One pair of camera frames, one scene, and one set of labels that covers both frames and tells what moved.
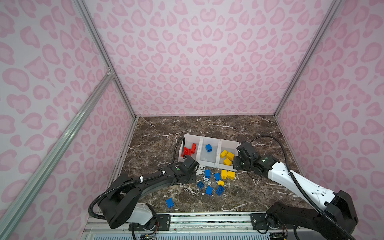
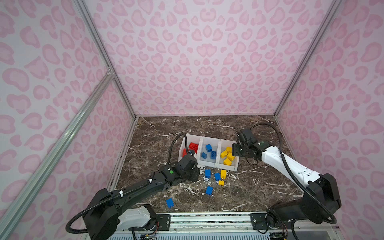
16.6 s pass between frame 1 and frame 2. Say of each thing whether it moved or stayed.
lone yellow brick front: stayed
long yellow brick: stayed
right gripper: moved
